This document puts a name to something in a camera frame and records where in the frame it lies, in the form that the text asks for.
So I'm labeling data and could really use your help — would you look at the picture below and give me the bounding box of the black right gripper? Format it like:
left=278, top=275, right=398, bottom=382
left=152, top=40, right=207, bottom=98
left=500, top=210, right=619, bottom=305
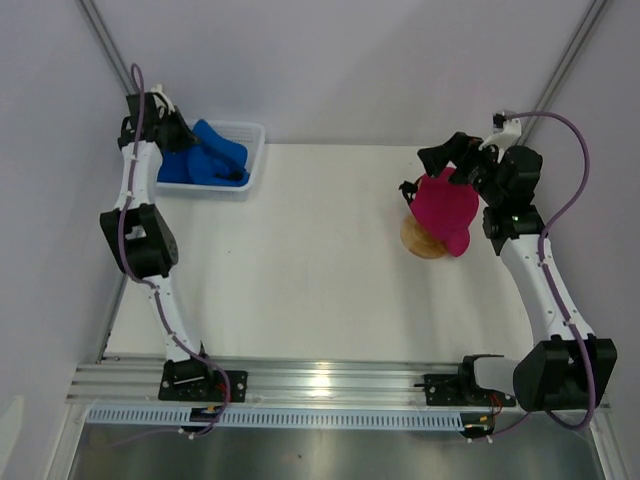
left=417, top=132, right=505, bottom=207

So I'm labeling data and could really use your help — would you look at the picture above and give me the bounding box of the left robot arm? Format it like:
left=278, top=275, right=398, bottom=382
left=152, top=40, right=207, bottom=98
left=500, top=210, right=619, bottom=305
left=99, top=88, right=216, bottom=401

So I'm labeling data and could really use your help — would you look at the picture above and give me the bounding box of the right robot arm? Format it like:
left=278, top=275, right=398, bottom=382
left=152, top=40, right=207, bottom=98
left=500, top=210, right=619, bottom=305
left=417, top=132, right=617, bottom=416

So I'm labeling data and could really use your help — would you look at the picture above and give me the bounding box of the blue cap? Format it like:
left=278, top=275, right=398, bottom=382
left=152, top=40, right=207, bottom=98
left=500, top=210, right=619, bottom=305
left=157, top=119, right=249, bottom=187

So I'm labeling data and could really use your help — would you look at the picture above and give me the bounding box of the white plastic basket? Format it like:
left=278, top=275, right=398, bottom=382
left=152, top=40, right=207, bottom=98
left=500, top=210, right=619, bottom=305
left=157, top=119, right=265, bottom=201

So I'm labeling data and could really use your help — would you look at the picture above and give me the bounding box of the wooden hat stand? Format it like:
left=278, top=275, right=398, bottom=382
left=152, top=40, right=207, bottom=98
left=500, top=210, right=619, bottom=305
left=400, top=214, right=448, bottom=260

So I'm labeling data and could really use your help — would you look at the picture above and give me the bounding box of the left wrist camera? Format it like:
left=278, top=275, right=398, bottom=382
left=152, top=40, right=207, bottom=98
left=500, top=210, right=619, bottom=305
left=150, top=84, right=175, bottom=113

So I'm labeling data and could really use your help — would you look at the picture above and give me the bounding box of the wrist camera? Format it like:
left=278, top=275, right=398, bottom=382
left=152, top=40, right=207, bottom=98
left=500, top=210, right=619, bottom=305
left=479, top=110, right=522, bottom=151
left=150, top=84, right=175, bottom=113

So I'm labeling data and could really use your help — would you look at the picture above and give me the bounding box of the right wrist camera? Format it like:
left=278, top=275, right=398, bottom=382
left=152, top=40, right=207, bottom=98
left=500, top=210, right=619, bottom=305
left=479, top=110, right=522, bottom=151

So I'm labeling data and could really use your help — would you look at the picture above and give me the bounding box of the left aluminium frame post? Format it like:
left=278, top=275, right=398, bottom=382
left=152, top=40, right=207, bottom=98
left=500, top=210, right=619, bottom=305
left=75, top=0, right=141, bottom=100

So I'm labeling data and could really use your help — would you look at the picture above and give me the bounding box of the aluminium frame post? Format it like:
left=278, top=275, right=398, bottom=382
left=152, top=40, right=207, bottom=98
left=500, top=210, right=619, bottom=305
left=75, top=0, right=141, bottom=100
left=512, top=0, right=614, bottom=161

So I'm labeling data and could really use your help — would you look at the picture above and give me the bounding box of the right aluminium frame post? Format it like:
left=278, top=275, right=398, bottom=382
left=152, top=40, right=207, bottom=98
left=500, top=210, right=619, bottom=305
left=512, top=0, right=614, bottom=161

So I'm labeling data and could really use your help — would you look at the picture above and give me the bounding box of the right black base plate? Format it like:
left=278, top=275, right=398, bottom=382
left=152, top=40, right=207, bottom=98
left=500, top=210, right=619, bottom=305
left=414, top=374, right=517, bottom=408

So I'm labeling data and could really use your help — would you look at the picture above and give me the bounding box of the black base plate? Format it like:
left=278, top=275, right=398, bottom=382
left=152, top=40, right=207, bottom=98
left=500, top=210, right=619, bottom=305
left=158, top=359, right=248, bottom=403
left=414, top=374, right=517, bottom=408

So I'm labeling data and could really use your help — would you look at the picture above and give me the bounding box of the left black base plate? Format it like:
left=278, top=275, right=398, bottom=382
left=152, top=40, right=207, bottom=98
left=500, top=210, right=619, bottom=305
left=158, top=359, right=248, bottom=403

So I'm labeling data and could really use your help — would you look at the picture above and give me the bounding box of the aluminium mounting rail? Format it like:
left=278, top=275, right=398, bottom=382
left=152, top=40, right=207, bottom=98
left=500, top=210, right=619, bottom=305
left=66, top=356, right=489, bottom=411

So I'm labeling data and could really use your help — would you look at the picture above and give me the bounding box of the white slotted cable duct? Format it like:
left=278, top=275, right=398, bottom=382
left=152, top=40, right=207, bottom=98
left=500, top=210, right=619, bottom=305
left=86, top=405, right=464, bottom=432

